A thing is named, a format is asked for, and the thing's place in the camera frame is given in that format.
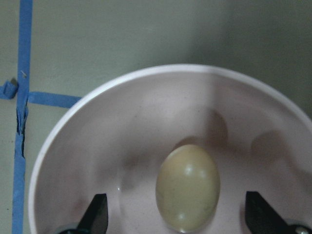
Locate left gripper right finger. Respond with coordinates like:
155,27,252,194
245,191,293,234

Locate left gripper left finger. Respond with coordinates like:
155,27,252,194
76,194,109,234

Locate brown egg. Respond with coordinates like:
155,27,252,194
156,144,220,233

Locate pink bowl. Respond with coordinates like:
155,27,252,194
28,64,312,234

